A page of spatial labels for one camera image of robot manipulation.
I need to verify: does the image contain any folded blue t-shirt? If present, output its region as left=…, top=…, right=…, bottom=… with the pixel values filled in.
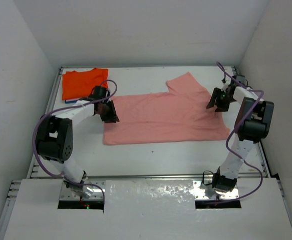
left=64, top=99, right=77, bottom=104

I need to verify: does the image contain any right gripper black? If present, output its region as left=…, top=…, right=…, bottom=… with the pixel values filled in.
left=207, top=87, right=236, bottom=112

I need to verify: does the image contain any white foam front panel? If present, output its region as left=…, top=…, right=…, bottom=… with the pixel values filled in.
left=5, top=178, right=292, bottom=240

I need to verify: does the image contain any pink t-shirt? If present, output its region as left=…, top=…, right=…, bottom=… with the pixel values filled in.
left=103, top=72, right=230, bottom=146

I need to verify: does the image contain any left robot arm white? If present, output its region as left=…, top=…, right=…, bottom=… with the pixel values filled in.
left=33, top=85, right=120, bottom=186

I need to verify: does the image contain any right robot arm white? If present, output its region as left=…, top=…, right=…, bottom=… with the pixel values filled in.
left=206, top=84, right=274, bottom=192

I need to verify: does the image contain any aluminium table frame rail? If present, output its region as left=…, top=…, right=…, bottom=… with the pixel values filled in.
left=0, top=65, right=286, bottom=240

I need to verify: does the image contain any folded orange t-shirt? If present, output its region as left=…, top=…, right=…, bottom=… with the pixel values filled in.
left=62, top=68, right=109, bottom=101

